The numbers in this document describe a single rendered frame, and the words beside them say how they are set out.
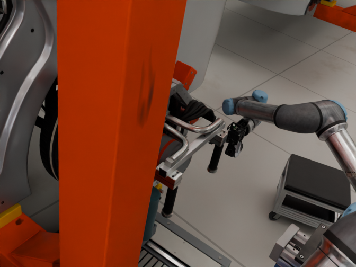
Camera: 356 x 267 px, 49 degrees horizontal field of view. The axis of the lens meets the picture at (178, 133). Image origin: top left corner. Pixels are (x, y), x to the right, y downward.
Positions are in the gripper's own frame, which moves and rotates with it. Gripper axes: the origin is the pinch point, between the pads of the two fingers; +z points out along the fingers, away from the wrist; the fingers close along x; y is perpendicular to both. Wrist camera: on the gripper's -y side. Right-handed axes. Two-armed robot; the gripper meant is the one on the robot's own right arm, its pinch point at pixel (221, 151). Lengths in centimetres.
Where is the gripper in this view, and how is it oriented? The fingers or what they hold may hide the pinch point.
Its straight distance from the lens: 172.9
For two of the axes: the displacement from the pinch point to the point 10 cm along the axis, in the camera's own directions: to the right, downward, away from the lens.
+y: 1.7, -7.9, -5.9
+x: 8.1, 4.5, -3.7
